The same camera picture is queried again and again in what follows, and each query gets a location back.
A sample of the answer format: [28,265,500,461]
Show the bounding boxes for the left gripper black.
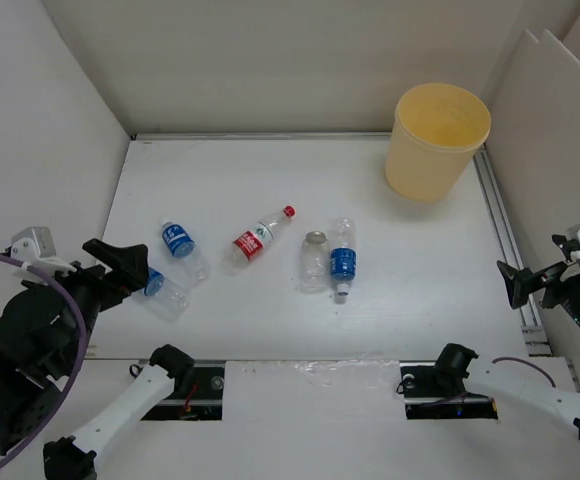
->
[28,235,152,369]

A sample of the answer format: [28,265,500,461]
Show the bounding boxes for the blue label bottle white cap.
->
[329,218,357,303]

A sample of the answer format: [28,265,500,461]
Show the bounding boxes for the clear jar with metal lid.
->
[300,231,330,293]

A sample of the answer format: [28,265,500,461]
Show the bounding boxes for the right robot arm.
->
[432,251,580,445]

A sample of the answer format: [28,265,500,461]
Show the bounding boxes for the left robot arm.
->
[0,237,195,479]

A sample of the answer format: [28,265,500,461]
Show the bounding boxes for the yellow plastic bin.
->
[385,83,491,203]

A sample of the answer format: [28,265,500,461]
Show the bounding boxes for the blue label bottle lower left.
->
[143,267,189,322]

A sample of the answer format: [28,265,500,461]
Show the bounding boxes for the blue label bottle upper left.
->
[160,219,211,285]

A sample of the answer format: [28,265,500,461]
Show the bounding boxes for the red label plastic bottle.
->
[223,205,296,274]

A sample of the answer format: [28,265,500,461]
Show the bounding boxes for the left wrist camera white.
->
[10,226,76,274]

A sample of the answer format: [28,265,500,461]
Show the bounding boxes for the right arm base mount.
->
[395,361,498,420]

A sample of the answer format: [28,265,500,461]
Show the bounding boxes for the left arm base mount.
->
[142,361,225,421]

